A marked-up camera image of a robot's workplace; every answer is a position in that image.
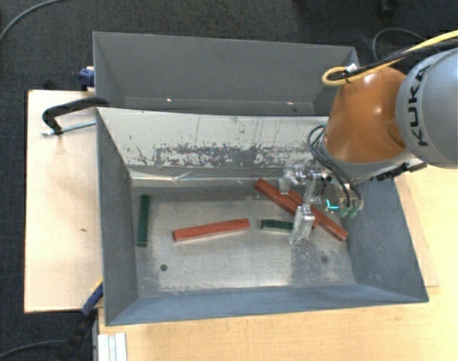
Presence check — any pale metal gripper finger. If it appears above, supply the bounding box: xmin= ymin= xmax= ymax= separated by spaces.
xmin=278 ymin=164 xmax=309 ymax=196
xmin=287 ymin=205 xmax=315 ymax=245

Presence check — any red-brown flat block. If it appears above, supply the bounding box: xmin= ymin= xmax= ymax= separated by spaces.
xmin=287 ymin=189 xmax=349 ymax=243
xmin=253 ymin=177 xmax=304 ymax=217
xmin=171 ymin=218 xmax=250 ymax=244

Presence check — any dark green flat block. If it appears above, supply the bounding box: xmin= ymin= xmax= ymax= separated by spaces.
xmin=136 ymin=193 xmax=152 ymax=248
xmin=259 ymin=218 xmax=296 ymax=234

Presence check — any grey metal bin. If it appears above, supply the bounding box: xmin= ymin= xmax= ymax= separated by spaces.
xmin=92 ymin=31 xmax=429 ymax=326

